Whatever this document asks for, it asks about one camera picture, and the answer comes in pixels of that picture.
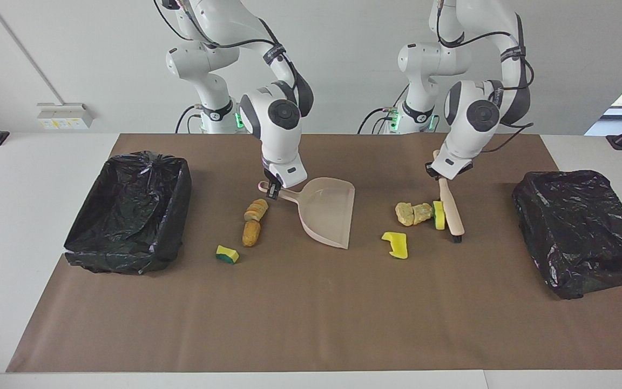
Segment sliced toy bread loaf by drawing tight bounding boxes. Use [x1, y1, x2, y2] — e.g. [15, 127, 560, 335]
[244, 199, 269, 222]

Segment beige hand brush black bristles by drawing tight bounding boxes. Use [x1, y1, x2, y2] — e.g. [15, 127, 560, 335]
[432, 150, 465, 243]

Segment brown oval toy bread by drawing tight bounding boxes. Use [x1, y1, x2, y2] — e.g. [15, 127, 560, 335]
[242, 220, 262, 247]

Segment beige plastic dustpan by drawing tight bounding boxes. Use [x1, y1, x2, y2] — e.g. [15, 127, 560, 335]
[258, 177, 356, 250]

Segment yellow sponge with green pad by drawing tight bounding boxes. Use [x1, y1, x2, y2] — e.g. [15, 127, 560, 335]
[215, 245, 240, 265]

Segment notched yellow sponge piece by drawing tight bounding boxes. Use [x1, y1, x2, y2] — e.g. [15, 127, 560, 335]
[381, 232, 409, 260]

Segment bin lined with black bag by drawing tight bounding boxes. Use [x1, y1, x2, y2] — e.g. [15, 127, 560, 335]
[512, 170, 622, 300]
[64, 151, 192, 275]

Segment brown paper table mat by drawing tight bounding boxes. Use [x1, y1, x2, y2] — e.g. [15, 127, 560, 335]
[6, 133, 622, 373]

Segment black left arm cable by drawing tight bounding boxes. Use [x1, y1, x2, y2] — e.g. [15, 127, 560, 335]
[435, 0, 534, 155]

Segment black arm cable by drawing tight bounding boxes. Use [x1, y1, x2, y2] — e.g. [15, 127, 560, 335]
[435, 0, 534, 155]
[154, 0, 298, 87]

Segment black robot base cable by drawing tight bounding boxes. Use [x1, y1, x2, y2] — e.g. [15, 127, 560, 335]
[175, 104, 205, 134]
[358, 84, 410, 135]

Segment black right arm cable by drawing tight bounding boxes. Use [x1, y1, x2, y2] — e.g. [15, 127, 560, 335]
[154, 0, 298, 87]

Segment white wall socket box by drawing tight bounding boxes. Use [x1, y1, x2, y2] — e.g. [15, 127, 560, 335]
[37, 103, 94, 130]

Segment white wall cable duct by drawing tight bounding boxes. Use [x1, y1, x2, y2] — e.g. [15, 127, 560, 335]
[0, 0, 66, 106]

